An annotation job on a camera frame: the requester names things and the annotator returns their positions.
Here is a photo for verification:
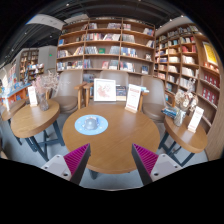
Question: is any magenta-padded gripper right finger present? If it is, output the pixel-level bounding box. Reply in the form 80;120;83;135
131;143;184;186

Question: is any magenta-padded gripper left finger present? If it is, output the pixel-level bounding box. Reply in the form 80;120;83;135
40;143;92;186

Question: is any grey computer mouse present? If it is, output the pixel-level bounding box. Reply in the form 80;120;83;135
83;116;98;131

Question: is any round light blue mouse pad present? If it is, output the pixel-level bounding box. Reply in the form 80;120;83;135
74;114;109;136

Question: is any wooden side table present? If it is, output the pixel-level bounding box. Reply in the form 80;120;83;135
158;114;209;168
9;98;66;163
0;98;28;146

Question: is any stack of books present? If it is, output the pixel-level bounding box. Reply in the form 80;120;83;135
161;105;179;120

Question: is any glass vase with dried flowers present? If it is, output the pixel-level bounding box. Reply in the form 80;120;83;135
31;70;60;112
173;78;199;128

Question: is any white sign on wooden base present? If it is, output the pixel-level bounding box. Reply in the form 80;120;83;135
124;83;142;114

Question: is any small white table sign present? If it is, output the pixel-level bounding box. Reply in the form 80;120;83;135
27;85;39;108
187;105;205;134

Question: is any dark blue book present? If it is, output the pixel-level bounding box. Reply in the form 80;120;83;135
115;84;128;102

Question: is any white framed floral picture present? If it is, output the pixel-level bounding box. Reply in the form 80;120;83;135
93;78;117;103

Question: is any blue book display stand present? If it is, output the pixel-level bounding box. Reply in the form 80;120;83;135
0;63;33;111

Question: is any angled wooden bookshelf unit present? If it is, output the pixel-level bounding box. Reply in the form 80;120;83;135
153;23;221;134

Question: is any distant wooden bookshelf unit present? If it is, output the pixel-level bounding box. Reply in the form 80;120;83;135
18;48;44;83

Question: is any wide wooden bookshelf unit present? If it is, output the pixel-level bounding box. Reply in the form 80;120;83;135
55;18;157;76

